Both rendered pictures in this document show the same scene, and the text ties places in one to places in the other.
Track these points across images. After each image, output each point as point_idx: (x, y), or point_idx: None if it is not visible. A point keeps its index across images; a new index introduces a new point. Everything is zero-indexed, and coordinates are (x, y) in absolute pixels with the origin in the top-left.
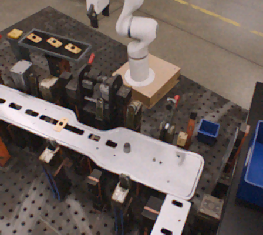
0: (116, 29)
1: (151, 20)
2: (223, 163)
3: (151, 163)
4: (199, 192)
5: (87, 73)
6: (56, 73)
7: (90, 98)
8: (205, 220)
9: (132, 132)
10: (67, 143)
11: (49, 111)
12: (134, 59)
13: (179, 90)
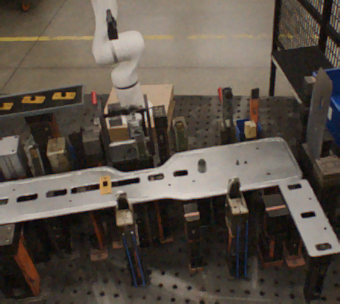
0: (96, 58)
1: (133, 31)
2: (327, 106)
3: (237, 168)
4: None
5: (110, 108)
6: (45, 143)
7: (118, 144)
8: (332, 185)
9: (192, 151)
10: (131, 197)
11: (77, 180)
12: (127, 88)
13: (184, 110)
